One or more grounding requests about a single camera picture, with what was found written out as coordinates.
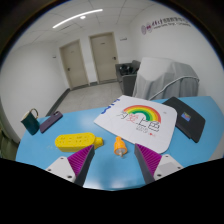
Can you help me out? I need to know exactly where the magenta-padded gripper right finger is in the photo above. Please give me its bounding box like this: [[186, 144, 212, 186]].
[[133, 143, 184, 185]]

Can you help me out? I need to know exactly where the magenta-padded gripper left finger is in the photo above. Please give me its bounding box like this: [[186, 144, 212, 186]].
[[45, 144, 96, 188]]

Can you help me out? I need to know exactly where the yellow power strip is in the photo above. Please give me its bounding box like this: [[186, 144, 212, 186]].
[[54, 132, 105, 153]]

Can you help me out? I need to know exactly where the white rainbow-print mouse pad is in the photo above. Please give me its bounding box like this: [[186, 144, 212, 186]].
[[93, 94, 178, 155]]

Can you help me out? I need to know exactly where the purple smartphone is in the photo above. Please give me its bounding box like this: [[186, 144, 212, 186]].
[[39, 110, 64, 134]]

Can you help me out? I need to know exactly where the black flat pad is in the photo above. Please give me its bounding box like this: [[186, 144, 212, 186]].
[[162, 96, 206, 144]]

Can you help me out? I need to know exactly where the dark green mug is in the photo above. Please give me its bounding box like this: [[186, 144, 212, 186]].
[[20, 108, 41, 136]]

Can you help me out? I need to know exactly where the grey sofa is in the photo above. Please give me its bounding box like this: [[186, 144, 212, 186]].
[[115, 59, 142, 96]]

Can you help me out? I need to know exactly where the grey cloth-covered object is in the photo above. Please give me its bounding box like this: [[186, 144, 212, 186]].
[[132, 56, 200, 101]]

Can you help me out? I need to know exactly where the black bag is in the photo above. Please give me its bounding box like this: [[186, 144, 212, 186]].
[[119, 63, 135, 75]]

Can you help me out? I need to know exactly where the beige door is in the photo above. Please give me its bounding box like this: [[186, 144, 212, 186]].
[[59, 39, 90, 90], [88, 31, 119, 84]]

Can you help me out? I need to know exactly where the long ceiling light strip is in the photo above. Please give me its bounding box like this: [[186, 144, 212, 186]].
[[52, 8, 104, 30]]

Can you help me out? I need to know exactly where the wall logo sign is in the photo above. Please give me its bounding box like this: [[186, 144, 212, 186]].
[[140, 18, 193, 36]]

